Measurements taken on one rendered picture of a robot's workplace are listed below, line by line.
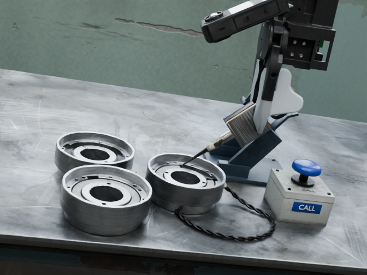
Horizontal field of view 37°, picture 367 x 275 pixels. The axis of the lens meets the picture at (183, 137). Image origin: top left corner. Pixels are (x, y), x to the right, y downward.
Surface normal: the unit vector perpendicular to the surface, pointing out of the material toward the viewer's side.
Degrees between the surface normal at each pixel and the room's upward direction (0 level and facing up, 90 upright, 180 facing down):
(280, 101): 84
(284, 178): 0
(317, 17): 87
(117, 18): 90
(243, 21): 90
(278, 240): 0
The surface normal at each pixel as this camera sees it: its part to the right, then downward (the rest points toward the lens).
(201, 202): 0.40, 0.40
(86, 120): 0.19, -0.91
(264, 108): 0.00, 0.57
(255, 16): 0.04, 0.37
